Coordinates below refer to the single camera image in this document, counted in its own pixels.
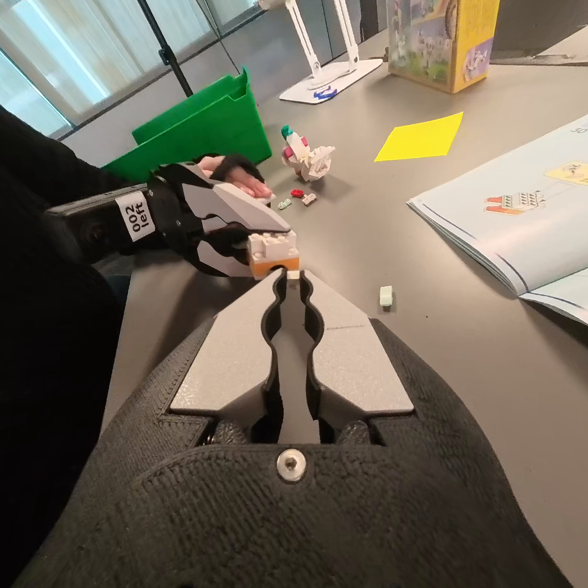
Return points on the person's black clothing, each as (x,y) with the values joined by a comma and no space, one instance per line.
(46,390)

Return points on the white lego animal figure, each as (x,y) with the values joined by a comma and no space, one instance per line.
(312,158)

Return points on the yellow lego box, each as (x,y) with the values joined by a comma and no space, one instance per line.
(468,46)

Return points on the person's left forearm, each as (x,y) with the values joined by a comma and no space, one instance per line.
(55,160)

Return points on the dark grey panel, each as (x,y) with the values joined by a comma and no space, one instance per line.
(537,27)

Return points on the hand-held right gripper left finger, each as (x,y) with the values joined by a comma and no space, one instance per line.
(229,363)

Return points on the person's left hand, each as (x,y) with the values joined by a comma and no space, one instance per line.
(239,177)

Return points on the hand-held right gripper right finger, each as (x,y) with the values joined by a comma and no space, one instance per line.
(363,363)

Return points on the white desk stand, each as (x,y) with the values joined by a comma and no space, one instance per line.
(330,80)

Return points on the yellow paper sheet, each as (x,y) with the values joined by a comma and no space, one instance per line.
(420,136)

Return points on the green plastic bin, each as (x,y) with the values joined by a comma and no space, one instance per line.
(206,124)

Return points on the white and orange lego build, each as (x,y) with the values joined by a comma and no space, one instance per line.
(271,250)

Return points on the black tripod pole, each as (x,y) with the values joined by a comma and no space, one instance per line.
(172,55)

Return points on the white and brown lego piece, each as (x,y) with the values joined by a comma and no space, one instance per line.
(308,199)

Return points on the pale green studded lego piece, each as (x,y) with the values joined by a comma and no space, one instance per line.
(285,203)

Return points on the pale green lego tile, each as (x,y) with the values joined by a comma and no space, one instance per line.
(386,296)

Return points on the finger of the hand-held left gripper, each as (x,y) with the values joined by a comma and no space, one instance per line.
(218,264)
(243,206)

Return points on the lego instruction booklet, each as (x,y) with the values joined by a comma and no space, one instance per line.
(505,229)

